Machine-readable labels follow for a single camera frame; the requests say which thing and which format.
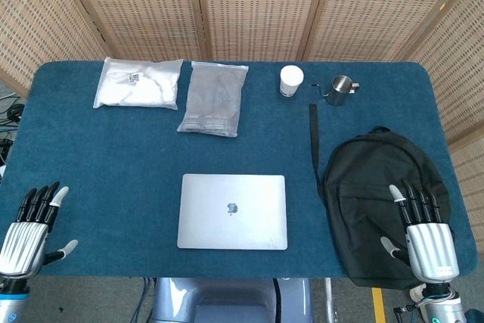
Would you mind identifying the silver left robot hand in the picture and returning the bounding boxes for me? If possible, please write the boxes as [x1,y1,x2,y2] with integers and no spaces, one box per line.
[0,181,79,279]

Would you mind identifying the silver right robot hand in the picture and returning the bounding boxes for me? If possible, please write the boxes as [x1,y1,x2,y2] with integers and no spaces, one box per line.
[380,178,461,284]

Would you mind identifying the silver laptop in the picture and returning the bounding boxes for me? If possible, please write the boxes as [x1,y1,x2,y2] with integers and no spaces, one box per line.
[176,173,288,251]

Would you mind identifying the black backpack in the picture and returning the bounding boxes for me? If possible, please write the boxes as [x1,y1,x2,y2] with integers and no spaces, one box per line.
[309,103,455,290]

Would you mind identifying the metal table leg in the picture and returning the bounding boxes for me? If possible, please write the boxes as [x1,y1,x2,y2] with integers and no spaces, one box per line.
[324,277,336,323]

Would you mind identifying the steel gooseneck pitcher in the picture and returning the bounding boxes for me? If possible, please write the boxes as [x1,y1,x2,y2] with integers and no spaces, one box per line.
[310,75,361,107]

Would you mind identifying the white clothing in plastic bag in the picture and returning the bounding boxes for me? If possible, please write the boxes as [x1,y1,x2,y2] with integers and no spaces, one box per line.
[92,57,185,111]

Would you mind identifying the grey robot torso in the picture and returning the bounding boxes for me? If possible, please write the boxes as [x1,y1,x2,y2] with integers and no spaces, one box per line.
[150,277,315,323]

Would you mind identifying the white paper cup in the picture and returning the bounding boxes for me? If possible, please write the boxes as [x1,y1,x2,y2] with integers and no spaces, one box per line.
[279,65,305,98]

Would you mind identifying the grey clothing in plastic bag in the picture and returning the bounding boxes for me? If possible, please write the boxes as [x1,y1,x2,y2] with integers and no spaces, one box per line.
[176,60,250,138]

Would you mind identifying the woven bamboo folding screen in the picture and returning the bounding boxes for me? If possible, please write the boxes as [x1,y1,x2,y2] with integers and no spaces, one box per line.
[0,0,484,233]

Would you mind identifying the black floor cables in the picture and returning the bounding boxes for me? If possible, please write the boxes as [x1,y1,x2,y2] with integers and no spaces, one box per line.
[0,94,26,167]

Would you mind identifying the blue cable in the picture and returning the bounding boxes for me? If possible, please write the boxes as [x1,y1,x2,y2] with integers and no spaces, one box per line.
[136,277,157,323]

